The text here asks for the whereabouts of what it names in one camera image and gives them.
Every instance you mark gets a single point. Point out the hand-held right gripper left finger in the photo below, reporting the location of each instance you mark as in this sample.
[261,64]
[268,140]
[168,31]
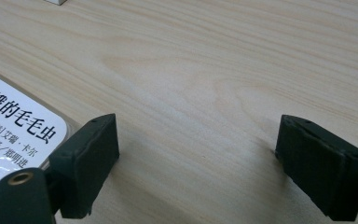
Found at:
[85,168]

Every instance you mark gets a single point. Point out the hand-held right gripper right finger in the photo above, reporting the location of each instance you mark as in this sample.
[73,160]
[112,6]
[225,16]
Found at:
[323,168]

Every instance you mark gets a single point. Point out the grey expandable metal book rack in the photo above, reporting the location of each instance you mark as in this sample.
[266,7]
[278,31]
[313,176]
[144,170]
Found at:
[56,1]

